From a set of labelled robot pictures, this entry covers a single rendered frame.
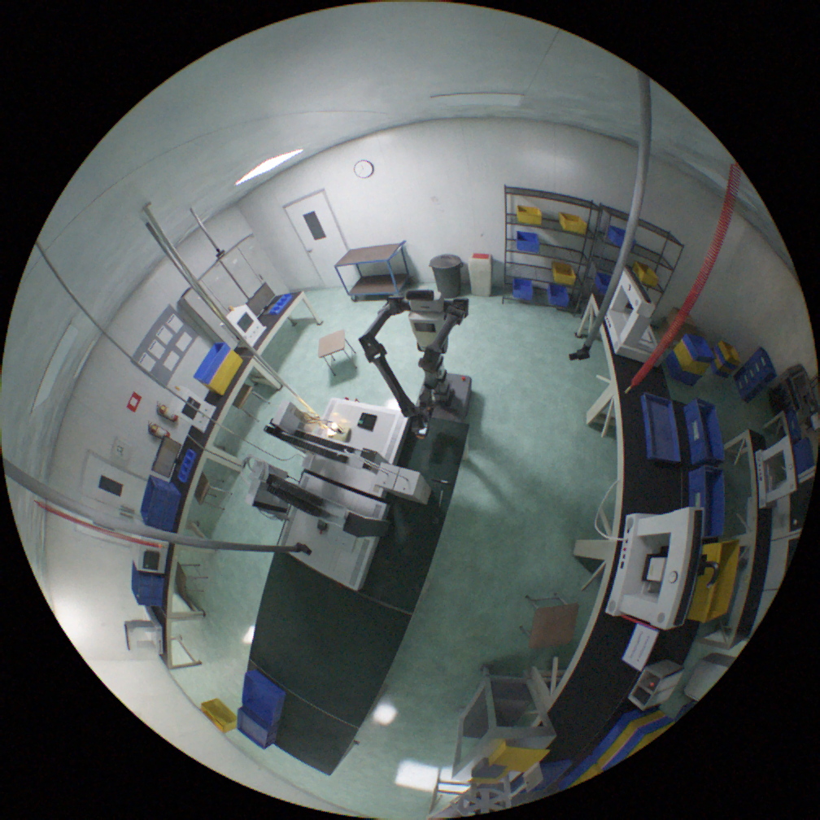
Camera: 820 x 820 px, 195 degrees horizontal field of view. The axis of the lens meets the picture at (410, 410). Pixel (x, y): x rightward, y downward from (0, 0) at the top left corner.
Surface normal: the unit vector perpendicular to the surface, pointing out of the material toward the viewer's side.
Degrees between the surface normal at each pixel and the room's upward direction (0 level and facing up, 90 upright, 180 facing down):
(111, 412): 90
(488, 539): 0
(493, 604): 0
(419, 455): 0
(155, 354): 90
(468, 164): 90
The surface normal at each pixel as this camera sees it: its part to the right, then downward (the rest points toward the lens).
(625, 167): -0.30, 0.87
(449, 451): -0.21, -0.47
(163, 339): 0.93, 0.18
